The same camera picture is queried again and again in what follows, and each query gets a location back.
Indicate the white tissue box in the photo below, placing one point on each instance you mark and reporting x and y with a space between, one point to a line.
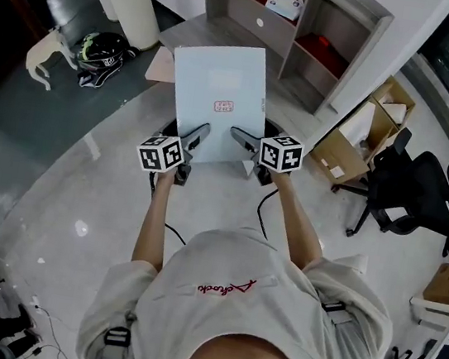
284 3

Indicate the closed brown cardboard box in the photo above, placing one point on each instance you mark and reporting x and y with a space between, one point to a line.
447 283

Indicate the white cylinder pedestal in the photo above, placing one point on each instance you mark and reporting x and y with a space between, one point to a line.
107 4

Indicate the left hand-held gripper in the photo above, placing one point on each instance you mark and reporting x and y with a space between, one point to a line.
159 154

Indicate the small open cardboard box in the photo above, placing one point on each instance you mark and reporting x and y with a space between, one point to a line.
395 101

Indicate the grey wooden table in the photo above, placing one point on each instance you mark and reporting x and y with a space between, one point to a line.
188 29

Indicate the person's right forearm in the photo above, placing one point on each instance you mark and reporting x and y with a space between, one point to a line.
294 218

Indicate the cream curved-leg stool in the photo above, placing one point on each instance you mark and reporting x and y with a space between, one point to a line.
45 51

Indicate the pale blue box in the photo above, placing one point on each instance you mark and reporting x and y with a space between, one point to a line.
217 90

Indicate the grey wooden shelf unit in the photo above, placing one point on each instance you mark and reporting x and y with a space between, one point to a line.
271 31

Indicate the large open cardboard box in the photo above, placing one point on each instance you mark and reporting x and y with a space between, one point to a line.
343 150

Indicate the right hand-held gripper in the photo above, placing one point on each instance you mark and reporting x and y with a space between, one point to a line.
280 153

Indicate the person's beige shirt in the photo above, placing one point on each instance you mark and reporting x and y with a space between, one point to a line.
242 286

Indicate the person's left forearm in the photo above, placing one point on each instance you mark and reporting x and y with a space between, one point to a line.
155 218

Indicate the pink board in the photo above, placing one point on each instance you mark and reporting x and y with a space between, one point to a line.
161 65

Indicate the black motorcycle helmet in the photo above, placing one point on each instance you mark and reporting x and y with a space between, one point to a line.
101 51

